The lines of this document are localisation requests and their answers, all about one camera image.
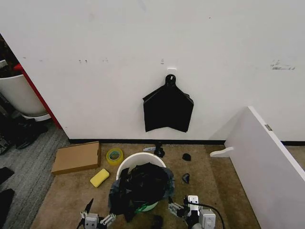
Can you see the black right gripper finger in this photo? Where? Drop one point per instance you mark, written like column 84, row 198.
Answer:
column 175, row 208
column 185, row 200

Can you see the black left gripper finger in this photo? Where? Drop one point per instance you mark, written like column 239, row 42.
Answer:
column 108, row 218
column 88, row 206

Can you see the black garbage bag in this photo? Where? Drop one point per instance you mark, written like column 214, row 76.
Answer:
column 168, row 112
column 145, row 181

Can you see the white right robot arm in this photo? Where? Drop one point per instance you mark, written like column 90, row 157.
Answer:
column 207, row 218

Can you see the white round trash bin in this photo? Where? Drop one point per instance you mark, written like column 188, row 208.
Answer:
column 143, row 159

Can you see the black garbage bag on hook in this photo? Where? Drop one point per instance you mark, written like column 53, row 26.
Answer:
column 168, row 112

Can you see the small black plastic scrap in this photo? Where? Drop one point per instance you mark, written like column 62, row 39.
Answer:
column 186, row 179
column 187, row 157

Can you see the yellow sponge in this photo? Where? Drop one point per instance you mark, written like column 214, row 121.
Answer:
column 99, row 178

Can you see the flat brown cardboard box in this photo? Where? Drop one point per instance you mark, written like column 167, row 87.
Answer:
column 76, row 157

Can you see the yellow tape roll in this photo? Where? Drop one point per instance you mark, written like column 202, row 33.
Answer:
column 115, row 160

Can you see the small white blue wrapper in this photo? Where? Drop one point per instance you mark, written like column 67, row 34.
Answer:
column 149, row 149

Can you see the black cloth piece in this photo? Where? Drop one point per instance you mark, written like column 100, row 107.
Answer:
column 6, row 205

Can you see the white door panel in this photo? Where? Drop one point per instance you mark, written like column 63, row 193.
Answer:
column 267, row 171

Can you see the black flat mat piece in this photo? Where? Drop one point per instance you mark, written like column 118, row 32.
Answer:
column 5, row 174

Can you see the black bags pile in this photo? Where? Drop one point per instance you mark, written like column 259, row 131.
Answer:
column 28, row 133

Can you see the metal door latch plate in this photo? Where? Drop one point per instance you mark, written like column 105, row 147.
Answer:
column 268, row 127

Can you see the white round tub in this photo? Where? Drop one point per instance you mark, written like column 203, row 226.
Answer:
column 21, row 95

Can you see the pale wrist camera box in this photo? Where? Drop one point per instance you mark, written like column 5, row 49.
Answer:
column 91, row 220
column 193, row 202

